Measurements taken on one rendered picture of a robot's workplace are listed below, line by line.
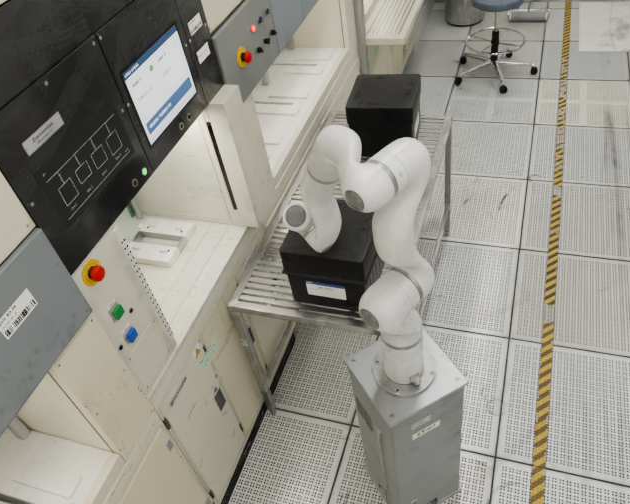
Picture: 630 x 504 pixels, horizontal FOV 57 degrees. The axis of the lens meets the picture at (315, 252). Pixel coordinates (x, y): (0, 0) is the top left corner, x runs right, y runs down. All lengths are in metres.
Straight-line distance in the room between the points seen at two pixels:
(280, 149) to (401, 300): 1.28
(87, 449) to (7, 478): 0.23
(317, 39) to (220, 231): 1.49
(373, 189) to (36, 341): 0.80
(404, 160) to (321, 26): 2.15
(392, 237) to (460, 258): 1.88
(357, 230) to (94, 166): 0.85
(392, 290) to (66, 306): 0.78
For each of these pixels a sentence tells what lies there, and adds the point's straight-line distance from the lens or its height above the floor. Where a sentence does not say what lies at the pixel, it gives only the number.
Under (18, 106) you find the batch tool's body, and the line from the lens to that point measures 1.34.
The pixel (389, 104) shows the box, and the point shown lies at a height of 1.01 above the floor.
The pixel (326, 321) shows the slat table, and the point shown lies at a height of 0.76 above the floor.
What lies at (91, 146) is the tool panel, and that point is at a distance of 1.49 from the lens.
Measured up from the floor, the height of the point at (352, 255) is 1.01.
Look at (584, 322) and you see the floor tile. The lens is 3.02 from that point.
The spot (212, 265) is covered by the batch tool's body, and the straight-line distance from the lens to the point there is 2.13.
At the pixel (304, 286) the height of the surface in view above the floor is 0.85.
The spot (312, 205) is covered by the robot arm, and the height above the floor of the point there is 1.33.
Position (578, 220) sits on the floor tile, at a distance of 3.51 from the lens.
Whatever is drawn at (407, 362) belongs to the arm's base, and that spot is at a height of 0.88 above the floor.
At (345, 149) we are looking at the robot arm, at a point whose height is 1.57.
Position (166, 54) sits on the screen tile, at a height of 1.63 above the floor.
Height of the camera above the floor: 2.30
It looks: 44 degrees down
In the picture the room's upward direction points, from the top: 12 degrees counter-clockwise
